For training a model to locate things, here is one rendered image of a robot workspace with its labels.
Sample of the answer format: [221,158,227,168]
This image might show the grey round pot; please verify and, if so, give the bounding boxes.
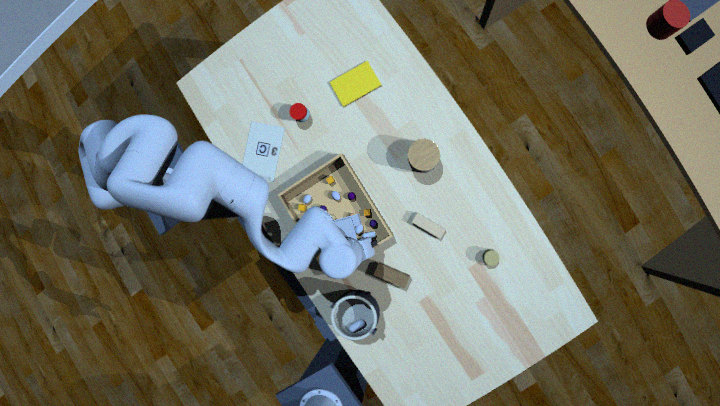
[330,290,380,340]

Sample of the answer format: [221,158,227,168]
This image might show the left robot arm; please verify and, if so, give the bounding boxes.
[79,114,364,279]

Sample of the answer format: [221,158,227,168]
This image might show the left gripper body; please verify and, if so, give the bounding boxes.
[357,237,375,261]

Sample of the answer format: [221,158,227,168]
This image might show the white recipe card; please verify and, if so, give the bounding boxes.
[242,122,285,182]

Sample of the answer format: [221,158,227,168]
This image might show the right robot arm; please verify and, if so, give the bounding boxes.
[300,389,343,406]

